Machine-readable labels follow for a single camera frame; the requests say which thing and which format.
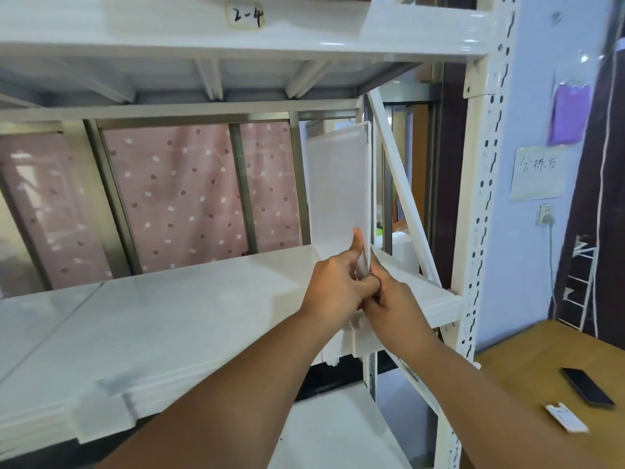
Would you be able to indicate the person's left hand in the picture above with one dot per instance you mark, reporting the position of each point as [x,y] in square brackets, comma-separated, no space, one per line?
[332,285]

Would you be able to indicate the person's right hand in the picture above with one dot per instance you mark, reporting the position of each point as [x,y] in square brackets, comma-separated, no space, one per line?
[398,310]

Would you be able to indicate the person's right thumb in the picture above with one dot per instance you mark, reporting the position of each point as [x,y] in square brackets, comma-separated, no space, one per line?
[378,273]

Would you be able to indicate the person's left thumb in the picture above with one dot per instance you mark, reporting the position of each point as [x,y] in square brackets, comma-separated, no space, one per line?
[358,251]

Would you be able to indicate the white translucent plastic board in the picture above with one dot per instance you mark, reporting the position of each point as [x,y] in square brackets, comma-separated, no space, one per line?
[337,190]

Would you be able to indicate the person's left forearm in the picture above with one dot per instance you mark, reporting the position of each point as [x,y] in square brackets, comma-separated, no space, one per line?
[229,405]

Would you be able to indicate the person's right forearm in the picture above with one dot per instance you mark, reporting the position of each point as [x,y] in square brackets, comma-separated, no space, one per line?
[468,410]

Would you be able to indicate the white foam box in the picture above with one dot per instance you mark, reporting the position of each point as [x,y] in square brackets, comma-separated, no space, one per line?
[404,251]

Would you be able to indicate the pink dotted curtain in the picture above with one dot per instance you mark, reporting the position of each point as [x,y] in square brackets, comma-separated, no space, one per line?
[180,200]

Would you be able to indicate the white handwritten paper sign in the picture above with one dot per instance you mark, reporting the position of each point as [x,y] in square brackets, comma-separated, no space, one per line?
[538,171]

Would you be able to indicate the white metal shelving rack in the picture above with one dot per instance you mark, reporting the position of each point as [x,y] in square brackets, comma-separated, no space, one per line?
[146,327]

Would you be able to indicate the dark brown curtain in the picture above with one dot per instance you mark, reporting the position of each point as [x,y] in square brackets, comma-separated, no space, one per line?
[593,200]

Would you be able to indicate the small white card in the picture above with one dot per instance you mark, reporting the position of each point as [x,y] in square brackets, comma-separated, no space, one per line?
[566,417]

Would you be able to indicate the black smartphone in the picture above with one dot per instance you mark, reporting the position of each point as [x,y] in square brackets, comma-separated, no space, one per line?
[587,387]

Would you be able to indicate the purple paper sheet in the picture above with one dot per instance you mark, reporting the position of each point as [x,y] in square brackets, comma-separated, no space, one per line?
[569,114]

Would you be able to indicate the small paper shelf label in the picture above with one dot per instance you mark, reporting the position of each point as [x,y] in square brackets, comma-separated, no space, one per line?
[245,16]

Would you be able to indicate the dark brown door frame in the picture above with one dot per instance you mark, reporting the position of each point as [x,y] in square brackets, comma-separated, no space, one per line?
[448,180]

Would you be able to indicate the white wall socket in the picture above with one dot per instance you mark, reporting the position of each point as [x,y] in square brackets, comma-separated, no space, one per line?
[545,214]

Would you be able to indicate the grey metal window frame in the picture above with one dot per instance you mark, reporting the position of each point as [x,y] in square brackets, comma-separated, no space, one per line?
[110,190]

